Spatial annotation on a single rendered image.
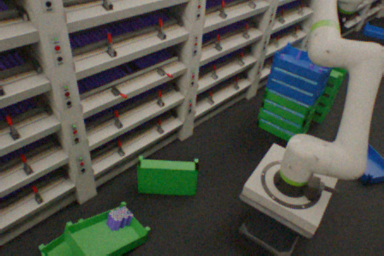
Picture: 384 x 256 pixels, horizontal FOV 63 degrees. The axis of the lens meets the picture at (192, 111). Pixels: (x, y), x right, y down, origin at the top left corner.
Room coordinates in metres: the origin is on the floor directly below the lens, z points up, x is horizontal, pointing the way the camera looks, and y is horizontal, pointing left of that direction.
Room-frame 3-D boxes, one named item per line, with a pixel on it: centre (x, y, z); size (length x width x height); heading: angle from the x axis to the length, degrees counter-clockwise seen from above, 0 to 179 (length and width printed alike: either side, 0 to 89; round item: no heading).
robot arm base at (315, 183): (0.87, -0.50, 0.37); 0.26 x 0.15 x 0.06; 69
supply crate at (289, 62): (1.67, -0.62, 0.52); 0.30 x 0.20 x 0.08; 57
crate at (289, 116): (1.67, -0.62, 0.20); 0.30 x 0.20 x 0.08; 57
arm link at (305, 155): (0.89, -0.45, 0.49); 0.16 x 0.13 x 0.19; 79
